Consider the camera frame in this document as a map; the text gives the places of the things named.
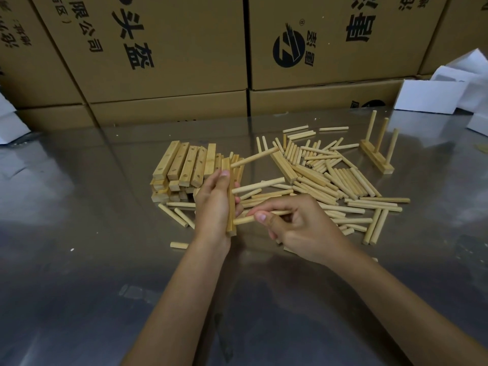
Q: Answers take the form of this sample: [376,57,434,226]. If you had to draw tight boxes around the person's left hand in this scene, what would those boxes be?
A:
[193,169,245,251]

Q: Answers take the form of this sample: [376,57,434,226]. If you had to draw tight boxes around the person's right hand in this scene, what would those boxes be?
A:
[246,193,354,269]

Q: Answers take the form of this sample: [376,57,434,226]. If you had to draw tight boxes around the drilled wooden block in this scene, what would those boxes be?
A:
[360,139,395,175]
[270,150,299,184]
[221,157,238,237]

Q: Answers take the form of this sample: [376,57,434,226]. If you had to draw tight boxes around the round wooden stick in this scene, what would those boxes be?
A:
[374,117,390,155]
[364,110,378,143]
[233,210,294,225]
[231,177,286,195]
[385,128,400,167]
[230,147,279,168]

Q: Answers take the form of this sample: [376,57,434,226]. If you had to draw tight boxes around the pile of wooden dowels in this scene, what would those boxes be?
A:
[158,125,411,263]

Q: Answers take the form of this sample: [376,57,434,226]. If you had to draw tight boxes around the pile of drilled wooden bars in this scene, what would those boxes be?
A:
[150,140,245,204]

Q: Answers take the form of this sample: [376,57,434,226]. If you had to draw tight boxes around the person's right forearm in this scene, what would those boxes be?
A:
[326,246,488,366]

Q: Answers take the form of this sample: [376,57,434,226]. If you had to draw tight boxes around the person's left forearm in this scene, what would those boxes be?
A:
[121,238,231,366]

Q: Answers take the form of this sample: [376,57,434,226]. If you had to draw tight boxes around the stack of white foam blocks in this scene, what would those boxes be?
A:
[431,48,488,137]
[0,91,31,144]

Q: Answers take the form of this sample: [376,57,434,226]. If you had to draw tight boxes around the clear tape patch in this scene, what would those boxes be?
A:
[118,284,161,306]

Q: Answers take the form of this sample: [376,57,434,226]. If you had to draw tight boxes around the shiny metal table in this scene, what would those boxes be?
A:
[0,108,488,366]

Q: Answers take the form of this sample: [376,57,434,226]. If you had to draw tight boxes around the stack of brown cardboard boxes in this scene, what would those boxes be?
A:
[0,0,488,130]

